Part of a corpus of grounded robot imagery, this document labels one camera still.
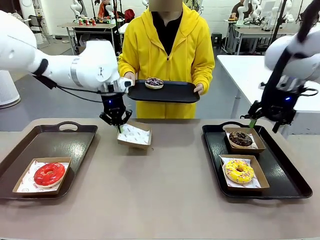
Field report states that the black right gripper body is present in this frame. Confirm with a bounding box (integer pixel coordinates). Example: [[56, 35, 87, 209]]
[[259, 89, 297, 123]]

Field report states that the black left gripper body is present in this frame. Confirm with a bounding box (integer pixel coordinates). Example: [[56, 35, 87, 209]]
[[101, 92, 126, 121]]

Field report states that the brown cardboard food box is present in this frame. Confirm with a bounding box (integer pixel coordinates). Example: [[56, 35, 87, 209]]
[[219, 154, 270, 192], [222, 126, 266, 154], [12, 156, 72, 198], [116, 120, 153, 151]]

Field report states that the chocolate glazed donut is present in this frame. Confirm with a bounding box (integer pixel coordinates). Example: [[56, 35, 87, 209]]
[[228, 131, 253, 148]]

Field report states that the chocolate sprinkled donut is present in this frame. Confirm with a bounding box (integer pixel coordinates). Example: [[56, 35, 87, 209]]
[[144, 77, 165, 90]]

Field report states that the black rimmed tray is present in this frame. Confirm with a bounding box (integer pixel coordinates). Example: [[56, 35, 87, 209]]
[[126, 79, 201, 104]]

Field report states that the yellow sprinkle donut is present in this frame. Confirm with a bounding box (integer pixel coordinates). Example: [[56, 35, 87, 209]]
[[223, 159, 255, 185]]

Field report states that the red glazed donut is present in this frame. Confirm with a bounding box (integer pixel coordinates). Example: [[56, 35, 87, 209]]
[[33, 162, 66, 189]]

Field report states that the person's right forearm yellow sleeve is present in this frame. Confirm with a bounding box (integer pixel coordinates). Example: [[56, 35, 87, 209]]
[[117, 53, 137, 78]]

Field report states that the person's left forearm yellow sleeve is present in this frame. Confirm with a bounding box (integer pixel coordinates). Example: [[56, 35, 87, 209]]
[[191, 57, 216, 87]]

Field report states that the person's right hand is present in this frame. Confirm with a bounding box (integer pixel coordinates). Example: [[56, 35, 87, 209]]
[[124, 71, 136, 87]]

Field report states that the person's left hand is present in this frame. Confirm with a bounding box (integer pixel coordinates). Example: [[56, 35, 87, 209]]
[[193, 83, 205, 96]]

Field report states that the white table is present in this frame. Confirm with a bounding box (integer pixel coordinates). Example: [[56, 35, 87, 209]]
[[216, 54, 320, 121]]

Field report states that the person's yellow hoodie torso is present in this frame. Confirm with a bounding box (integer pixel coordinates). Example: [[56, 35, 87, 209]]
[[117, 2, 216, 120]]

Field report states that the grey metal workbench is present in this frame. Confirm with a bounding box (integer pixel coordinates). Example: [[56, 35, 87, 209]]
[[224, 18, 304, 55], [56, 21, 131, 56]]

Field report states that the black stool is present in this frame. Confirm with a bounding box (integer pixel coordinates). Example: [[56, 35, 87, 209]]
[[211, 32, 223, 50]]

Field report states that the red fabric bundle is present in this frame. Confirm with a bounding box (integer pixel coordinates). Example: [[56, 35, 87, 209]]
[[124, 8, 136, 23]]

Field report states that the person's black undershirt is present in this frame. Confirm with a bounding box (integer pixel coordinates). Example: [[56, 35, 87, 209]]
[[151, 9, 185, 56]]

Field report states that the person in orange jacket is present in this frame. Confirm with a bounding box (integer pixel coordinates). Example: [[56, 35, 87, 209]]
[[98, 0, 113, 20]]

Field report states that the person in dark clothes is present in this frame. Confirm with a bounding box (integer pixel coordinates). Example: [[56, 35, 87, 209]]
[[231, 0, 247, 21]]

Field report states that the person's blurred head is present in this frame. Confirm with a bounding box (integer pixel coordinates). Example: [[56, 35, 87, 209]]
[[147, 0, 185, 13]]

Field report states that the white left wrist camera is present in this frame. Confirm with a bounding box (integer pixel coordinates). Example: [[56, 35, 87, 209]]
[[119, 77, 134, 89]]

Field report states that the black right arm cable sleeve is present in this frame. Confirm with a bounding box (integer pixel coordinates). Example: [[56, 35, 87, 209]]
[[259, 0, 320, 111]]

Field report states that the black tray with cutout handles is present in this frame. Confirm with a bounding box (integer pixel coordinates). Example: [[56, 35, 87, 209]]
[[201, 121, 313, 200]]

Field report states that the dark brown tray with handles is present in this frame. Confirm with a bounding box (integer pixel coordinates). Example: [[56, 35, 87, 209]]
[[0, 121, 99, 201]]

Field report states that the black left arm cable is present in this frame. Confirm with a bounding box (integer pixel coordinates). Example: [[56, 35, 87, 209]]
[[32, 72, 105, 104]]

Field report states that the white round pedestal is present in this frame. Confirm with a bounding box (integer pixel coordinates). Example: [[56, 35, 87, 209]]
[[0, 69, 21, 110]]

